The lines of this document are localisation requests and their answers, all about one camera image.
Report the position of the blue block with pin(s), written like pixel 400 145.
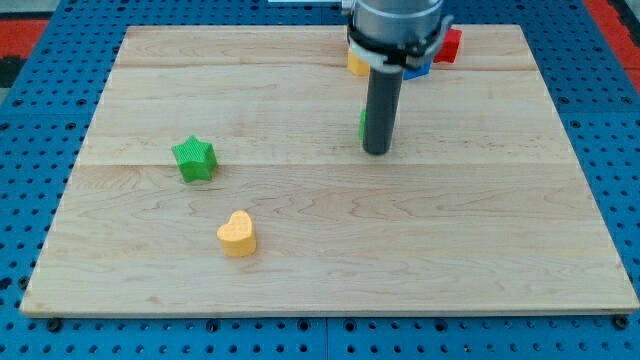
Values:
pixel 416 73

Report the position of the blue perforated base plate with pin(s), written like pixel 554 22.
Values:
pixel 48 109

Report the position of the wooden board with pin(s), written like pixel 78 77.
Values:
pixel 479 208

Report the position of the yellow heart block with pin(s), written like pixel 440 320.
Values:
pixel 237 237

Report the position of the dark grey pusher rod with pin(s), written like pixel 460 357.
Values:
pixel 380 111

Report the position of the red block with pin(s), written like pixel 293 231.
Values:
pixel 450 48

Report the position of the green star block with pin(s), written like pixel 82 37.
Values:
pixel 195 159

